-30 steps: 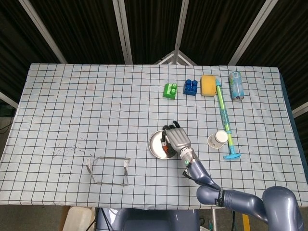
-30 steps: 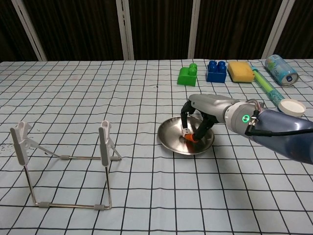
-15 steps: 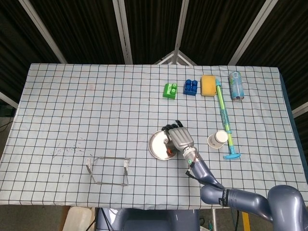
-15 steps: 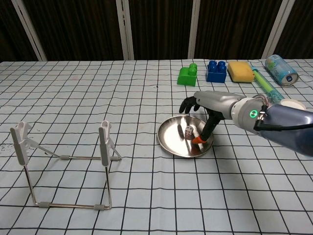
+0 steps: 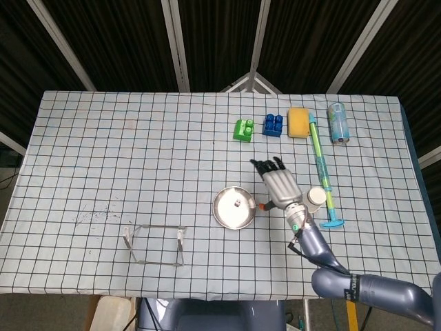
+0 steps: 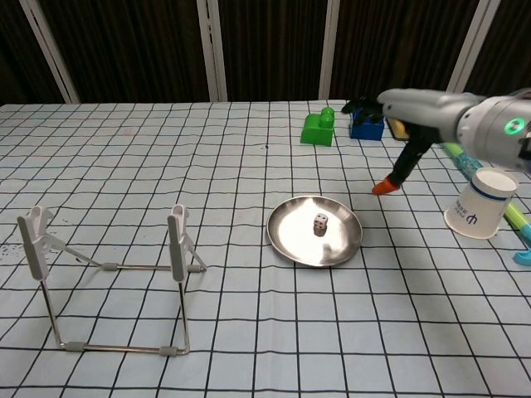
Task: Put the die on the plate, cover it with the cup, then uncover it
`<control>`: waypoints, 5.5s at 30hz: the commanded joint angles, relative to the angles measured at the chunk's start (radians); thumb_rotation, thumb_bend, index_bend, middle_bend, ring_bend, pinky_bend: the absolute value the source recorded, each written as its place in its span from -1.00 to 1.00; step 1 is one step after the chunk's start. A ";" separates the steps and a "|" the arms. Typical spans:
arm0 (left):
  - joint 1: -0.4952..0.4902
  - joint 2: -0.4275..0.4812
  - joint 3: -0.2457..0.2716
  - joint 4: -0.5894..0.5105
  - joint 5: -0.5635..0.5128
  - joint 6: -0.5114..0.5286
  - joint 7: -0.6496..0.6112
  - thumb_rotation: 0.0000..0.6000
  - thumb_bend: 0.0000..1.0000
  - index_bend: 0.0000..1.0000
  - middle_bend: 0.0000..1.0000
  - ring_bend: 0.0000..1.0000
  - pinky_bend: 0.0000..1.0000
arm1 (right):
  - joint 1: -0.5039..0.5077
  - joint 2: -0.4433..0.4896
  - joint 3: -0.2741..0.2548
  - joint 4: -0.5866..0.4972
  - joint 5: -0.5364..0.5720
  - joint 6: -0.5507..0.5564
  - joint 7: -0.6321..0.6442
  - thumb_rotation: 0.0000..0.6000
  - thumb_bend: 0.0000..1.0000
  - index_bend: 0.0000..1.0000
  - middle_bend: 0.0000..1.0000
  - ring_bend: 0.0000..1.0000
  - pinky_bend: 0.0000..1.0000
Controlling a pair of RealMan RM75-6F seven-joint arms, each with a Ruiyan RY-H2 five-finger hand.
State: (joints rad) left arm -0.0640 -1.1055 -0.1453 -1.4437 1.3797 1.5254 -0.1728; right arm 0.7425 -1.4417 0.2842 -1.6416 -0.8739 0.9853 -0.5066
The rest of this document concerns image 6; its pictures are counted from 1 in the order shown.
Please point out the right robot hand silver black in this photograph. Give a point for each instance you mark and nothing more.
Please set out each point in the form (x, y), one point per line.
(423, 110)

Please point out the white paper cup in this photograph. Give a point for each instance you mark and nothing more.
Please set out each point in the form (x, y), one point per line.
(481, 207)

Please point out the small white die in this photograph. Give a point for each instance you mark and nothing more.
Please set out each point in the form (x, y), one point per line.
(320, 221)

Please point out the blue toy brick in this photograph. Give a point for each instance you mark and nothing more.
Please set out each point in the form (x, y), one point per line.
(367, 130)

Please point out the green toy brick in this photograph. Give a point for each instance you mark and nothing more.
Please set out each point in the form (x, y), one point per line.
(317, 132)

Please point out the round metal plate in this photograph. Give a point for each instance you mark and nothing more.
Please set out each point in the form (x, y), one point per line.
(290, 236)

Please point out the checked light blue tablecloth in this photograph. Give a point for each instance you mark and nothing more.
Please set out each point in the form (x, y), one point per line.
(166, 166)

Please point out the grey metal folding stand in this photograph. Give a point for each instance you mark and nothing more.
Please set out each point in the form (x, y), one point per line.
(178, 248)

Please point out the white partition frame post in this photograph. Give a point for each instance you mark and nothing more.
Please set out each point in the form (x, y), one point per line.
(212, 54)
(50, 54)
(329, 54)
(469, 49)

